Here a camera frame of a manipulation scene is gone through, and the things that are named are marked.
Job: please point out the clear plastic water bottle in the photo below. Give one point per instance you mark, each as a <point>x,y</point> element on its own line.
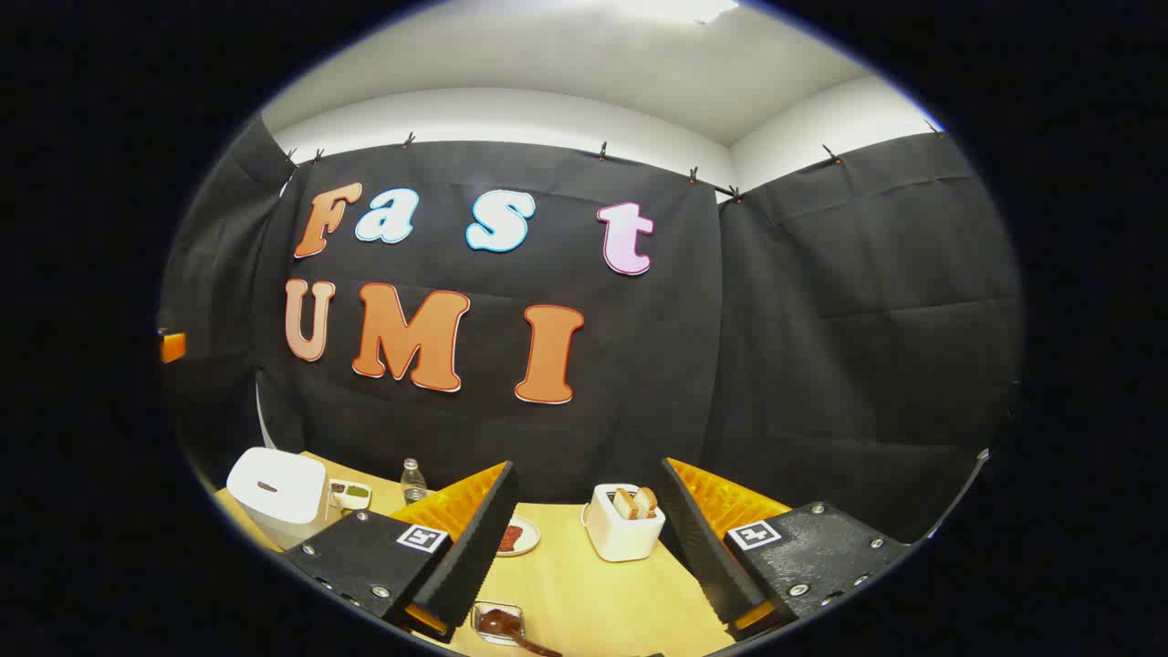
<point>413,484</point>

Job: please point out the toasted bread slice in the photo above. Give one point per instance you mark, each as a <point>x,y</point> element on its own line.
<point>625,505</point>
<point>646,499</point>

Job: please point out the white round plate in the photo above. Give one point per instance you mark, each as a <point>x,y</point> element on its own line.
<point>528,540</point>

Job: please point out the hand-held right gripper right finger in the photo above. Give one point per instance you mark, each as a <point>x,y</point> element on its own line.
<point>698,547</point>

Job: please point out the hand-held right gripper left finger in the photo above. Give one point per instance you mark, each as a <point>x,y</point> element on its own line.
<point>470,547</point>

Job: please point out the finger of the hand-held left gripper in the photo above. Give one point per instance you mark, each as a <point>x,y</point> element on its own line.
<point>172,348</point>

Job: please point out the dark wooden spoon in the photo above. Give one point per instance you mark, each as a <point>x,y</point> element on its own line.
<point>497,622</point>

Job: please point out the black backdrop cloth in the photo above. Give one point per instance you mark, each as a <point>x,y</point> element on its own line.
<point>657,365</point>

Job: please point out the white toaster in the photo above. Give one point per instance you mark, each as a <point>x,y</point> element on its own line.
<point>620,540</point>

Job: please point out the white rice cooker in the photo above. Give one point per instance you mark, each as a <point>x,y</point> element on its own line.
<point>278,497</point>

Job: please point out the small white sectioned dish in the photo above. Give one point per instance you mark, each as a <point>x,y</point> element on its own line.
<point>351,495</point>

